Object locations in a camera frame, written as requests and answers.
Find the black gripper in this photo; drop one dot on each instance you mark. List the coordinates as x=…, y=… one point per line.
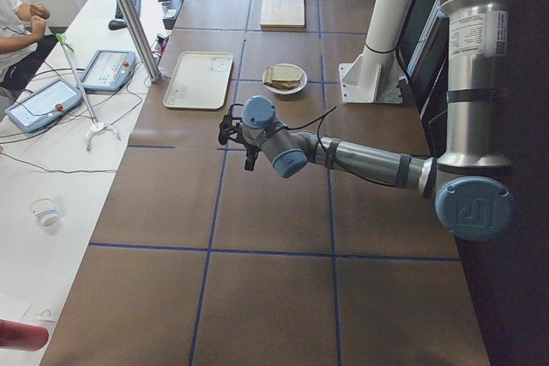
x=250, y=152

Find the white round plate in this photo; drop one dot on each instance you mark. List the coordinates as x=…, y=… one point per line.
x=296, y=89

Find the bread slice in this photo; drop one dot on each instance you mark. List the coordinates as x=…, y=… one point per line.
x=281, y=85
x=284, y=73

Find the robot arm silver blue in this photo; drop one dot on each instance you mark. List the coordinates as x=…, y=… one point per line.
x=466, y=176

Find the cream bear tray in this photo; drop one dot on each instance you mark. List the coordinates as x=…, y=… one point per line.
x=199, y=81

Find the bamboo cutting board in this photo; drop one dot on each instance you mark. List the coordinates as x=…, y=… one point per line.
x=283, y=15

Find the reacher grabber stick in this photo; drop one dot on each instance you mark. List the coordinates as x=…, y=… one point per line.
x=97, y=127

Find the far teach pendant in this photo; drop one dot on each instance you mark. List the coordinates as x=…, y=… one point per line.
x=108, y=71

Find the teach pendant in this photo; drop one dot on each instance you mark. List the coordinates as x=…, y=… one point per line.
x=108, y=71
x=44, y=106

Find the black computer mouse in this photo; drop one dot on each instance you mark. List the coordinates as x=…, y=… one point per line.
x=116, y=24

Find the near teach pendant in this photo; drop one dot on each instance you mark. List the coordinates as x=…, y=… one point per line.
x=44, y=106

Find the paper cup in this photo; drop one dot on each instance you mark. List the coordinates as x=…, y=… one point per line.
x=44, y=211

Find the seated person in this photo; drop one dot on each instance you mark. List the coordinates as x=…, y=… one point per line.
x=25, y=45

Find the red cylinder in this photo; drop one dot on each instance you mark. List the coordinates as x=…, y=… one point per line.
x=22, y=337

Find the white pedestal column base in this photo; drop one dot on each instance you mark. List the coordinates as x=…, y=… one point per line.
x=373, y=77

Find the aluminium frame post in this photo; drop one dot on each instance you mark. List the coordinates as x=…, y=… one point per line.
x=139, y=39

